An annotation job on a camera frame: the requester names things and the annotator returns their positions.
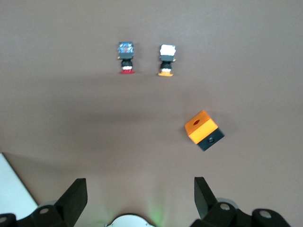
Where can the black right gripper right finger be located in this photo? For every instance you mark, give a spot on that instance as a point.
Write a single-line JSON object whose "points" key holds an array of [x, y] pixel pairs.
{"points": [[203, 198]]}

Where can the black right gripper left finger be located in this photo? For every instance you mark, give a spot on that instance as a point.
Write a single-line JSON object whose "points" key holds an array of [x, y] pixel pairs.
{"points": [[75, 198]]}

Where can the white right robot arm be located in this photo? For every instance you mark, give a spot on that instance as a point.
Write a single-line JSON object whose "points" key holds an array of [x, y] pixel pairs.
{"points": [[129, 221]]}

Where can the orange and black button box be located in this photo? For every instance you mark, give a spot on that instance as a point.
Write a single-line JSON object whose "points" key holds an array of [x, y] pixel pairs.
{"points": [[200, 127]]}

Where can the black right wrist camera bracket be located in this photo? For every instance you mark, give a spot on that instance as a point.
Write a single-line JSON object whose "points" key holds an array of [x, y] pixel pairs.
{"points": [[47, 217]]}

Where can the yellow push button switch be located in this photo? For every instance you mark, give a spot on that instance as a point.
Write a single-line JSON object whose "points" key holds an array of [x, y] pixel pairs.
{"points": [[167, 59]]}

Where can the red push button switch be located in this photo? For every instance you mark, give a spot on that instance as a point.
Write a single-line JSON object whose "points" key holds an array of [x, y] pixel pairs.
{"points": [[126, 56]]}

